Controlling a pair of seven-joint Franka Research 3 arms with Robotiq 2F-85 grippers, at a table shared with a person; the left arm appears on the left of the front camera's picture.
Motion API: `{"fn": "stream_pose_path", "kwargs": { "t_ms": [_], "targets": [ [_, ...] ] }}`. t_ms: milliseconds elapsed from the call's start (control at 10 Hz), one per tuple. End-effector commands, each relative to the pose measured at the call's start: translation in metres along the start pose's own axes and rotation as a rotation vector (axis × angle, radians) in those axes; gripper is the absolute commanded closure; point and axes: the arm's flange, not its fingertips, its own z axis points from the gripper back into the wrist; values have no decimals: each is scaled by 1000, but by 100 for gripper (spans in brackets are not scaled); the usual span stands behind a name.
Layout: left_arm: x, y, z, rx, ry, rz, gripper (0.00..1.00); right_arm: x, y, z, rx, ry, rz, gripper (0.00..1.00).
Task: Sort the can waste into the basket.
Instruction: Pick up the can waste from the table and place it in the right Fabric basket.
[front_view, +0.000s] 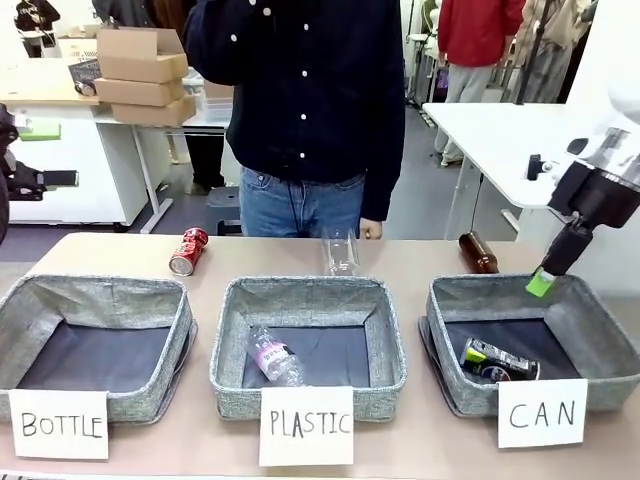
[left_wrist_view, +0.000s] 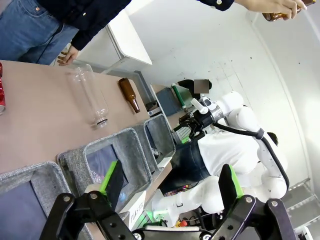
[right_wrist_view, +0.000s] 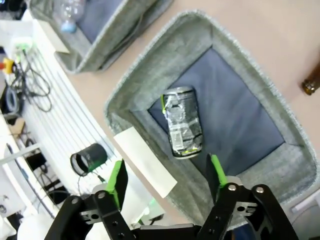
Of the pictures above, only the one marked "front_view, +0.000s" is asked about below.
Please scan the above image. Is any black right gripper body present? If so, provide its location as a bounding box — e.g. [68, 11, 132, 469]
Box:
[574, 167, 640, 232]

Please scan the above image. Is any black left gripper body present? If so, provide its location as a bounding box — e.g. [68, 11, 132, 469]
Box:
[0, 158, 47, 202]

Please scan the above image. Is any crushed black green can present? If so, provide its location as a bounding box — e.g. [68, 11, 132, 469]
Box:
[459, 337, 542, 382]

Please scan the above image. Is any person's right forearm navy sleeve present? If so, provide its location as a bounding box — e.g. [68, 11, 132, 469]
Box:
[182, 0, 241, 87]

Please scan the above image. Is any person's left forearm navy sleeve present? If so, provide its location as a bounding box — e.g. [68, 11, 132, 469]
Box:
[360, 119, 406, 223]

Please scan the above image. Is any grey fabric basket can label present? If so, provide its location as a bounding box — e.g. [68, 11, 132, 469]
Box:
[417, 272, 640, 419]

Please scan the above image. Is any black mesh basket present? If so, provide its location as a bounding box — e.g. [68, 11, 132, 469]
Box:
[67, 56, 102, 85]

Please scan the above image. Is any crushed red soda can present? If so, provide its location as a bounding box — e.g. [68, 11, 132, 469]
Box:
[168, 227, 211, 278]

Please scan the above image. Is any white paper sign CAN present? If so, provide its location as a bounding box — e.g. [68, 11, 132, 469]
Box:
[496, 378, 589, 450]

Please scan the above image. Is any grey fabric basket bottle label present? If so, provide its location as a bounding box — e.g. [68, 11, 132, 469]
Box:
[0, 273, 199, 425]

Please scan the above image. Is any grey fabric basket plastic label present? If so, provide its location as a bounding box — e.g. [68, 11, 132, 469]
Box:
[208, 276, 408, 421]

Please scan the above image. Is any person's left hand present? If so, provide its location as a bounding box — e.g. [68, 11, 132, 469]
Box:
[360, 218, 386, 242]

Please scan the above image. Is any white desk with drawers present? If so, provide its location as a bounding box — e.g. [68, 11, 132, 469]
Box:
[0, 59, 232, 236]

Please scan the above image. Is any green flat box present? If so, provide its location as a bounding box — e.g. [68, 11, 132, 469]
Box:
[17, 121, 62, 140]

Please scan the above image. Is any brown glass bottle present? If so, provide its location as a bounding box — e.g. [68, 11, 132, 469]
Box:
[458, 231, 501, 276]

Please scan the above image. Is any flat cardboard box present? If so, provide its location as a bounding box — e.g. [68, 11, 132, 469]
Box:
[93, 75, 187, 108]
[110, 94, 198, 127]

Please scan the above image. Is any white standing desk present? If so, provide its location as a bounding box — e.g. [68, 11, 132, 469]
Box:
[421, 101, 611, 240]

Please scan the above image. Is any open cardboard box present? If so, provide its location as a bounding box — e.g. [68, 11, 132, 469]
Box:
[95, 27, 190, 85]

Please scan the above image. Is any person in black hoodie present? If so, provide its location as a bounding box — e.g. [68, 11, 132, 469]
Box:
[13, 0, 62, 59]

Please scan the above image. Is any person in beige coat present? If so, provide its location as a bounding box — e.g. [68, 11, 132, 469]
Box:
[514, 0, 599, 105]

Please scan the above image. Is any black tripod pole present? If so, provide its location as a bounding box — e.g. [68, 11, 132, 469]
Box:
[514, 0, 552, 106]

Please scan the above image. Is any grey plastic stool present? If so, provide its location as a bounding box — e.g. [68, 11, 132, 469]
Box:
[205, 186, 244, 237]

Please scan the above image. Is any clear plastic container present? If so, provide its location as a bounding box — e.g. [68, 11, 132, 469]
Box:
[198, 79, 235, 123]

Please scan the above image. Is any person in red jacket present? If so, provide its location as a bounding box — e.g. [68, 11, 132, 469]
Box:
[433, 0, 526, 167]

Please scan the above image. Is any clear plastic cup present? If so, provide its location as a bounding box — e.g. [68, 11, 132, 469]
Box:
[321, 227, 363, 278]

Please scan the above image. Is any white paper sign BOTTLE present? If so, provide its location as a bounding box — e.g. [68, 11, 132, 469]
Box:
[8, 388, 111, 461]

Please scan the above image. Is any person in navy shirt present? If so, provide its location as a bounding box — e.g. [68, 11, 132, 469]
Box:
[182, 0, 407, 239]

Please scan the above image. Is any plastic bottle with pink label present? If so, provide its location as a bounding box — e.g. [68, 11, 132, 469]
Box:
[247, 324, 307, 388]

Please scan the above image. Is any white paper sign PLASTIC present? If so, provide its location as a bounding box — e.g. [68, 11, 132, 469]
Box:
[257, 385, 356, 468]

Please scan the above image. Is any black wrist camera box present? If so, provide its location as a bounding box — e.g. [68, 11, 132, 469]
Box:
[546, 161, 594, 217]

